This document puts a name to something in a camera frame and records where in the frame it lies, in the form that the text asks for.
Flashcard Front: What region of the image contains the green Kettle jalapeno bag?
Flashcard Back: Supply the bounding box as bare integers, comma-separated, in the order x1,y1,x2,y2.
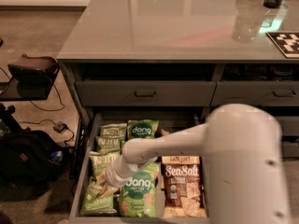
79,179,116,216

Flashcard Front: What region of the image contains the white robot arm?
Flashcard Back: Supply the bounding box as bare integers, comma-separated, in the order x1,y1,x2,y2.
105,104,292,224

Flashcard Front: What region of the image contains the front green Dang chip bag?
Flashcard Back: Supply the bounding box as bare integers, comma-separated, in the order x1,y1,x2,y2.
119,163,160,217

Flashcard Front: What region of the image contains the green dang chip bag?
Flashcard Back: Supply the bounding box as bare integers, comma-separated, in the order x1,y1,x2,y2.
127,119,159,139
119,163,160,217

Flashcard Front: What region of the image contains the rear green Kettle bag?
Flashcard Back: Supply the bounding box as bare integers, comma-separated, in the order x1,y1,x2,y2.
100,123,127,140

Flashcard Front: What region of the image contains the rear green Dang chip bag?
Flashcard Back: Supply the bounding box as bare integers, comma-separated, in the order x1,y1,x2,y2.
127,119,159,139

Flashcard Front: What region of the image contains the front brown sea salt bag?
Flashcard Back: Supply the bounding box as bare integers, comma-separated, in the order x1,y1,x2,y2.
162,156,206,217

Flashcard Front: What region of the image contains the open grey middle drawer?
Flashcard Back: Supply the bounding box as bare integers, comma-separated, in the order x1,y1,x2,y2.
69,108,209,224

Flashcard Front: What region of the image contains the grey top left drawer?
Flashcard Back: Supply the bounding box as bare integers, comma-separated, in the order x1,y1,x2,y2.
75,80,216,106

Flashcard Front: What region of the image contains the grey cabinet counter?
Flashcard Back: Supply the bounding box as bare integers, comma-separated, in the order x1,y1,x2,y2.
56,0,299,224

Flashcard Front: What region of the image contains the grey top right drawer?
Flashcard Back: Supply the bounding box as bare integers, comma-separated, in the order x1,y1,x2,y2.
211,81,299,106

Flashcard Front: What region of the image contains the grey bottom right drawer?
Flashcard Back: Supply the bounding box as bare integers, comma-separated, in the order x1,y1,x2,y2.
282,142,299,158

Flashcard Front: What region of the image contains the grey middle right drawer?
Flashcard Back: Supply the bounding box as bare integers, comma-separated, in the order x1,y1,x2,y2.
276,116,299,136

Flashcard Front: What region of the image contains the black power adapter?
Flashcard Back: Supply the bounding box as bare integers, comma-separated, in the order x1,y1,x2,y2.
53,121,67,133

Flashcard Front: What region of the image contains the black backpack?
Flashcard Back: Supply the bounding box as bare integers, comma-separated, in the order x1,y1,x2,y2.
0,131,67,186

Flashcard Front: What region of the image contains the dark box on stand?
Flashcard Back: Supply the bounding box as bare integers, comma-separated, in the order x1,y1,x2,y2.
7,54,59,99

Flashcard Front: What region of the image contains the black white fiducial tag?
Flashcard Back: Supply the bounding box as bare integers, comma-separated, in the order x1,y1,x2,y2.
266,31,299,59

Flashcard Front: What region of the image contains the black floor cable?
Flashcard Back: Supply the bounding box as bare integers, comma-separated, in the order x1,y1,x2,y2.
0,67,76,147

